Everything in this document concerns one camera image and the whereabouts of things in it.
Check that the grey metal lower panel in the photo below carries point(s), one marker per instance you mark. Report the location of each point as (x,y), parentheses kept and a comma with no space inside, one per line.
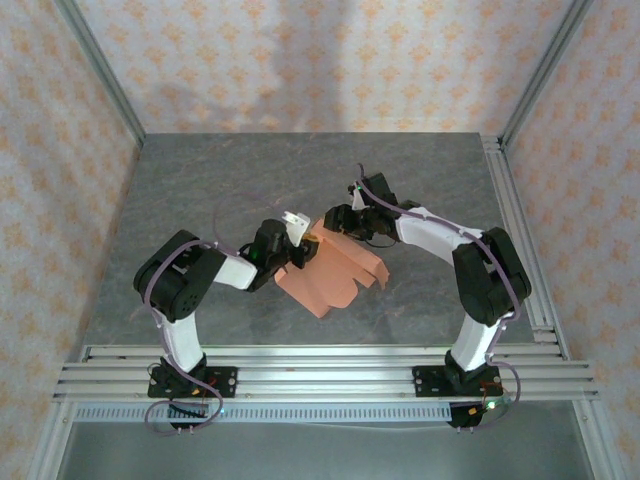
(325,455)

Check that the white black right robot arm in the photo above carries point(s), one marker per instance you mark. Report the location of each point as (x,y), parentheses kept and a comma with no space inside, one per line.
(430,230)

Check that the aluminium frame leg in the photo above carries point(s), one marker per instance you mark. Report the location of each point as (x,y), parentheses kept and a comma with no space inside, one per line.
(592,445)
(50,445)

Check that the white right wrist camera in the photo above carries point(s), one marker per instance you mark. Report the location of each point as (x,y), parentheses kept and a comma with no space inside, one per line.
(358,200)

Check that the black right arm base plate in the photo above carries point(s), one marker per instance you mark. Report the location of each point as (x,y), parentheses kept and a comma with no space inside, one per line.
(425,380)

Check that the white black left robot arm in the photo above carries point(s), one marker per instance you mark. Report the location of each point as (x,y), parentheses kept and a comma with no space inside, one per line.
(182,340)

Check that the aluminium side rail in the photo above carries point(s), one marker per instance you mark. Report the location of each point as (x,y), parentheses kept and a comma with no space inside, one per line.
(510,210)

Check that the aluminium frame post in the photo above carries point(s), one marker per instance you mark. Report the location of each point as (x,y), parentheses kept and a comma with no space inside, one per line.
(100,70)
(544,70)

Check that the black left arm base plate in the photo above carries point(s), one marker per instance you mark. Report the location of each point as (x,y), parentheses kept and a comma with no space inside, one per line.
(225,375)

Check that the aluminium mounting rail beam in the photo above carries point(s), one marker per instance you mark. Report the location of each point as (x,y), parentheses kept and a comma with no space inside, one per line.
(325,375)

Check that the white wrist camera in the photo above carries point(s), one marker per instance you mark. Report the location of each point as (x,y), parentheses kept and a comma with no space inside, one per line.
(358,200)
(296,222)

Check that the small circuit board with LED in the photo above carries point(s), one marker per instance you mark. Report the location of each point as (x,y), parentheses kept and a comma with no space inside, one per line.
(495,405)

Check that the orange paper box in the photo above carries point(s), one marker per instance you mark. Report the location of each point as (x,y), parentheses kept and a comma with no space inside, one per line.
(335,280)

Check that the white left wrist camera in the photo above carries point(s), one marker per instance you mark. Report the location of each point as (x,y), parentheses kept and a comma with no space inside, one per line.
(296,222)

